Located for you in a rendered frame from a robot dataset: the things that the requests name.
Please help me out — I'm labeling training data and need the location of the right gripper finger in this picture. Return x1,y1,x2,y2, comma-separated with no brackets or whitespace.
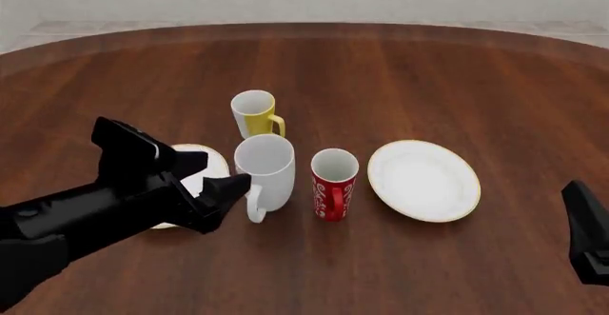
560,179,609,255

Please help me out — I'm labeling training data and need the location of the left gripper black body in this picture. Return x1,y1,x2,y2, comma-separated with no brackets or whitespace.
151,144,225,235

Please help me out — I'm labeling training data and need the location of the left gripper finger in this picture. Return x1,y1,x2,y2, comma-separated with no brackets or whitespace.
171,148,209,180
195,173,252,220

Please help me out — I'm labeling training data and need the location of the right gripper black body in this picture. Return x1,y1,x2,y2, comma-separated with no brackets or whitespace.
569,246,609,285

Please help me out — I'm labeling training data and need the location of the white plate with gold rim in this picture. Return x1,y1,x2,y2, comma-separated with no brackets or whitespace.
150,143,230,231
367,138,482,224

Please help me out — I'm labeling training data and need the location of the yellow and white mug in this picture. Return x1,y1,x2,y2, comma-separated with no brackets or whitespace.
230,89,287,141

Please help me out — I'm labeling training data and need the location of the red patterned mug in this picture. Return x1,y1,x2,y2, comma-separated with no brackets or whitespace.
310,148,360,224

